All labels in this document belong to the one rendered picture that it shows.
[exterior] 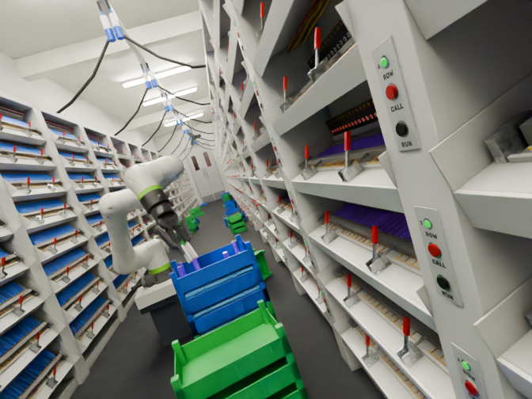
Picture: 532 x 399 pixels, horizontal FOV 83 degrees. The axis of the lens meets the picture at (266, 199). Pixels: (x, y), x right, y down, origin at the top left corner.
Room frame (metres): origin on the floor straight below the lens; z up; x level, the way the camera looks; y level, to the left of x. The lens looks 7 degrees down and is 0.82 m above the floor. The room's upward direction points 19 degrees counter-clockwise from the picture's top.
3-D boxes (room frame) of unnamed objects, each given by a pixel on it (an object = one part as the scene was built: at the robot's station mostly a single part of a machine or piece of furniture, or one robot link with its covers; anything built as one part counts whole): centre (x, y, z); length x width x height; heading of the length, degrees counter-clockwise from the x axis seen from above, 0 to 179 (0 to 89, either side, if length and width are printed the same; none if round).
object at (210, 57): (2.44, -0.02, 0.88); 0.20 x 0.09 x 1.76; 97
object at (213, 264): (1.13, 0.28, 0.52); 0.30 x 0.20 x 0.08; 105
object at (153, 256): (1.77, 0.75, 0.49); 0.16 x 0.13 x 0.19; 128
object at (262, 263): (2.06, 0.25, 0.10); 0.30 x 0.08 x 0.20; 142
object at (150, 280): (1.75, 0.79, 0.37); 0.26 x 0.15 x 0.06; 118
